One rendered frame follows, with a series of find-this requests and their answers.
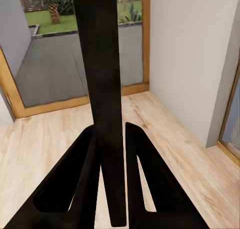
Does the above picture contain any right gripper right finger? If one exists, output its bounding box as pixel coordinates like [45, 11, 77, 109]
[125, 122, 210, 229]

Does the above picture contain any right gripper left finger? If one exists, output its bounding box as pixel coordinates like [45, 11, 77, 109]
[4, 124, 101, 229]

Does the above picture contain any poster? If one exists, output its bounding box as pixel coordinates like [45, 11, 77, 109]
[73, 0, 127, 227]

